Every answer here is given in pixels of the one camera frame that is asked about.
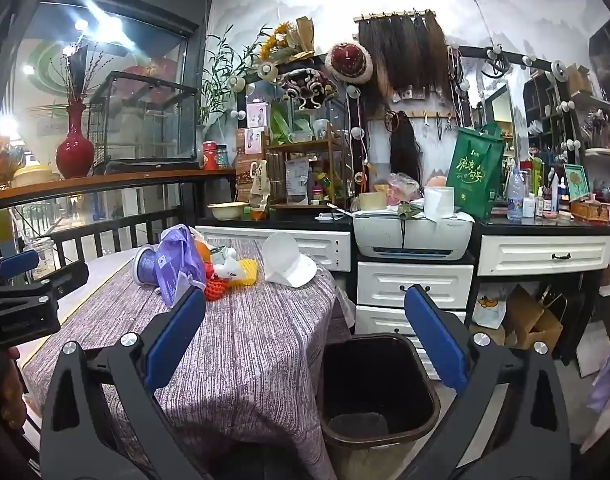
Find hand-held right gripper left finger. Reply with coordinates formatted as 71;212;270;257
40;287;220;480

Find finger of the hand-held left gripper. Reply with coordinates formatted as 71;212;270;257
0;249;40;288
32;260;90;311

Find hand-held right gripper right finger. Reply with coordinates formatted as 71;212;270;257
404;284;572;480

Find red-orange foam fruit net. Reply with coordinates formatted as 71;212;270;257
204;265;236;302

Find brown plastic bin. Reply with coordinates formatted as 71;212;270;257
317;332;442;480

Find purple plastic bag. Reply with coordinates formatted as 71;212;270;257
155;225;208;311

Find white paper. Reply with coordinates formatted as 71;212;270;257
210;246;246;281

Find yellow foam fruit net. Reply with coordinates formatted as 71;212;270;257
235;257;260;283

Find white bag with orange print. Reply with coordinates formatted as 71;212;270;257
472;294;508;331

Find purple paper cup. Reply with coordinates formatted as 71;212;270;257
133;245;160;286

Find striped purple tablecloth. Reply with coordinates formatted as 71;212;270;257
22;237;356;480

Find cardboard box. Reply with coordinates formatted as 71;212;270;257
505;285;564;351

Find white printer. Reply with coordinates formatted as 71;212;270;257
352;210;474;262

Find wooden counter ledge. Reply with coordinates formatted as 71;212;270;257
0;167;236;206

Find red vase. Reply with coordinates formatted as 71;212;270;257
55;101;96;180

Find wide white desk drawer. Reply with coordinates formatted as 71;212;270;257
477;234;610;277

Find black desk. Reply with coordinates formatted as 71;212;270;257
195;215;610;361

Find beige tape roll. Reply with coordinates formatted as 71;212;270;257
359;191;388;212

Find pink plastic bag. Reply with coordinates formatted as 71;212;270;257
385;172;423;206

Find clear water bottle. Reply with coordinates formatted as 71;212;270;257
507;167;526;222

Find green tote bag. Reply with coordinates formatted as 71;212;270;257
446;122;506;221

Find purple cloth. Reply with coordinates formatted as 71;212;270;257
585;342;610;413

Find glass terrarium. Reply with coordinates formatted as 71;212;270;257
87;70;200;171

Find black wig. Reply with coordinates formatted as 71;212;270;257
389;110;422;176

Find dried twigs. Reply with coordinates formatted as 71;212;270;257
50;42;108;106

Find wooden shelf rack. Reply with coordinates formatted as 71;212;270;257
265;95;353;210

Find teal framed sunflower picture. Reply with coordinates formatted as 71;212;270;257
564;162;590;206

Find green bamboo plant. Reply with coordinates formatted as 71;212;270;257
197;25;266;126

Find black ornate headdress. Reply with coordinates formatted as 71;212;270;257
277;67;340;111

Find brown hair wefts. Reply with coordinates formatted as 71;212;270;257
355;9;448;116

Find red round hat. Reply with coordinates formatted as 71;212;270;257
326;41;374;83

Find sunflower bouquet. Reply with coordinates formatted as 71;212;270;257
259;16;316;63

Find white drawer with black handle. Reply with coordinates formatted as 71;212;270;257
357;261;474;308
356;305;468;336

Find white cabinet drawer without handle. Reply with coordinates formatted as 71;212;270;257
195;225;353;272

